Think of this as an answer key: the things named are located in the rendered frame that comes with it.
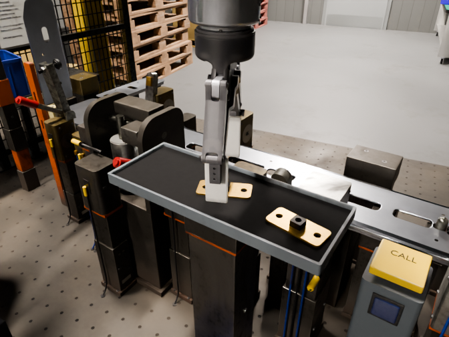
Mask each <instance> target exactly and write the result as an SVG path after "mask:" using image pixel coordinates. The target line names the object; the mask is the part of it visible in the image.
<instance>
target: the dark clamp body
mask: <svg viewBox="0 0 449 337"><path fill-rule="evenodd" d="M164 215H166V216H168V220H169V227H170V240H171V248H170V249H169V251H170V264H171V271H172V284H173V288H172V289H171V293H173V294H174V295H176V296H177V297H176V300H175V302H173V303H172V305H173V306H176V305H177V303H176V302H177V299H178V297H179V298H181V299H183V300H184V301H186V302H188V303H189V304H193V300H192V280H191V269H190V249H189V238H188V234H187V233H186V230H185V228H184V216H182V215H180V214H178V213H175V212H174V211H171V210H169V209H167V208H164Z"/></svg>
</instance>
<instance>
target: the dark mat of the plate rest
mask: <svg viewBox="0 0 449 337"><path fill-rule="evenodd" d="M115 175H116V176H119V177H121V178H123V179H126V180H128V181H130V182H133V183H135V184H137V185H140V186H142V187H144V188H147V189H149V190H151V191H154V192H155V193H158V194H160V195H163V196H165V197H168V198H169V199H172V200H174V201H177V202H179V203H182V204H183V205H186V206H188V207H191V208H193V209H196V210H197V211H200V212H202V213H205V214H207V215H210V216H211V217H214V218H216V219H219V220H221V221H224V222H225V223H228V224H230V225H233V226H235V227H238V228H239V229H242V230H244V231H247V232H249V233H252V234H253V235H256V236H258V237H261V238H263V239H266V240H267V241H270V242H272V243H275V244H277V245H280V246H281V247H284V248H286V249H289V250H291V251H294V252H295V253H298V254H300V255H303V256H305V257H308V258H309V259H312V260H314V261H317V262H320V260H321V258H322V257H323V255H324V254H325V252H326V251H327V249H328V247H329V246H330V245H331V242H332V241H333V240H334V238H335V236H336V235H337V233H338V232H339V230H340V229H341V227H342V225H343V224H344V222H345V220H346V219H347V217H348V216H349V214H350V213H351V210H349V209H346V208H343V207H340V206H337V205H334V204H331V203H328V202H326V201H322V200H320V199H316V198H314V197H310V196H308V195H304V194H303V193H299V192H297V191H293V190H291V189H287V188H285V187H282V186H279V185H276V184H273V183H270V182H267V181H264V180H261V179H258V178H256V177H252V176H250V175H246V174H244V173H240V172H238V171H235V170H233V169H230V168H229V181H230V182H231V183H244V184H250V185H252V186H253V188H252V192H251V198H250V199H236V198H228V202H227V203H218V202H210V201H206V195H197V194H196V190H197V188H198V185H199V182H200V181H202V180H205V167H204V163H202V162H201V160H199V158H197V157H195V156H192V155H189V154H186V153H183V152H180V151H177V150H174V149H172V148H168V147H166V146H163V147H162V148H160V149H158V150H156V151H155V152H153V153H151V154H149V155H148V156H145V157H144V158H142V159H140V160H139V161H137V162H135V163H134V164H131V165H130V166H128V167H126V168H125V169H123V170H121V171H119V172H118V173H116V174H115ZM279 207H282V208H284V209H286V210H288V211H290V212H292V213H294V214H296V215H298V216H300V217H302V218H305V219H307V220H309V221H311V222H313V223H315V224H317V225H319V226H321V227H323V228H325V229H327V230H329V231H331V236H330V237H329V238H328V239H327V240H326V241H325V242H324V243H323V244H322V245H321V246H320V247H314V246H312V245H310V244H308V243H306V242H304V241H302V240H300V239H298V238H296V237H295V236H293V235H291V234H289V233H287V232H285V231H284V230H282V229H280V228H278V227H276V226H274V225H272V224H270V223H268V222H266V217H267V216H268V215H270V214H271V213H272V212H273V211H275V210H276V209H278V208H279Z"/></svg>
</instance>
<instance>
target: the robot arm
mask: <svg viewBox="0 0 449 337"><path fill-rule="evenodd" d="M187 3H188V19H189V21H190V22H191V23H193V24H196V25H198V26H197V27H196V29H195V30H194V41H195V54H196V56H197V58H198V59H200V60H202V61H204V62H209V63H211V64H212V70H211V74H208V78H207V79H206V82H205V83H204V86H205V108H204V130H203V141H202V154H200V155H199V160H201V162H202V163H204V167H205V192H206V201H210V202H218V203H227V202H228V183H229V156H233V157H240V143H241V116H245V109H240V108H241V106H242V102H241V74H242V73H241V62H246V61H248V60H250V59H251V58H253V56H254V54H255V31H256V30H255V29H254V27H253V26H252V25H255V24H258V23H259V22H260V19H261V3H262V0H187Z"/></svg>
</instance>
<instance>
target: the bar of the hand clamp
mask: <svg viewBox="0 0 449 337"><path fill-rule="evenodd" d="M39 67H40V69H39V70H38V71H37V72H38V73H39V74H43V77H44V79H45V82H46V84H47V87H48V89H49V92H50V94H51V97H52V99H53V101H54V104H55V107H56V108H57V109H60V110H62V111H63V114H64V115H65V113H66V112H67V111H68V110H71V109H70V107H69V104H68V102H67V99H66V96H65V94H64V91H63V88H62V86H61V83H60V81H59V78H58V76H57V73H56V70H55V68H56V69H58V70H59V69H61V68H62V64H61V62H60V61H59V60H58V59H54V60H53V63H50V64H48V63H47V62H41V63H40V64H39Z"/></svg>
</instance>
